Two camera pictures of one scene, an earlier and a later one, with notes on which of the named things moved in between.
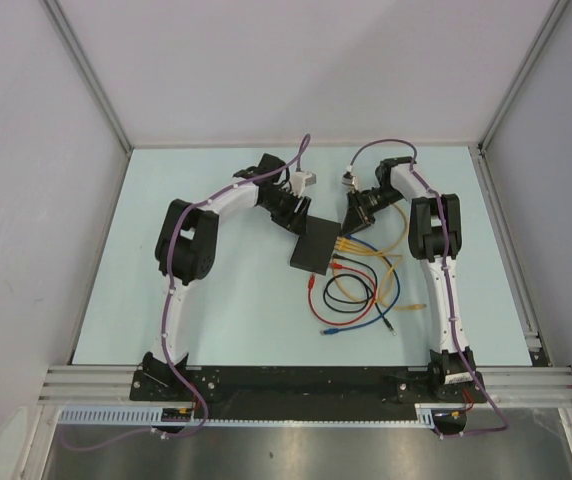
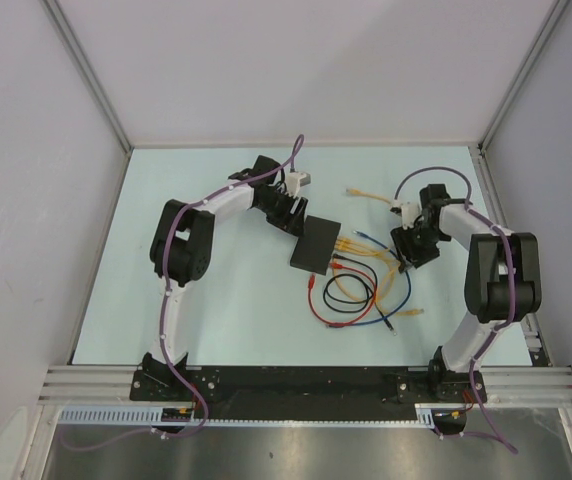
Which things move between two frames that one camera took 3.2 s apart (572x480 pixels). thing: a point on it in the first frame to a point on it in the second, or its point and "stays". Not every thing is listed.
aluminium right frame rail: (510, 257) stays
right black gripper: (358, 215) to (407, 253)
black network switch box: (313, 251) stays
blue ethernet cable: (334, 331) to (407, 274)
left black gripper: (296, 223) stays
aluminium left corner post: (88, 72) stays
